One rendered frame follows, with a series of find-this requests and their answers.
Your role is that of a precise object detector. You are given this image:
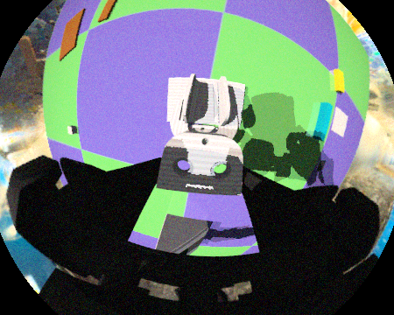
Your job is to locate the yellow rectangular block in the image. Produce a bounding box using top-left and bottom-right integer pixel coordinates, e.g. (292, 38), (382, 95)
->
(334, 69), (345, 94)

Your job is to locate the brown rectangular bar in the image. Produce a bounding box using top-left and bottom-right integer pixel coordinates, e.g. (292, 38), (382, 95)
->
(98, 0), (117, 24)

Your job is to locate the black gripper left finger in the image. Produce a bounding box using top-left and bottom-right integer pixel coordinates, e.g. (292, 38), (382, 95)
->
(60, 157), (161, 241)

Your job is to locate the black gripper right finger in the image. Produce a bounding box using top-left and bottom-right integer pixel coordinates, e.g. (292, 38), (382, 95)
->
(242, 167), (338, 252)

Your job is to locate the brown rectangular plate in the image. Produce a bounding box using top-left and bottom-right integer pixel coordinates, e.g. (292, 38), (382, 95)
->
(60, 8), (85, 62)

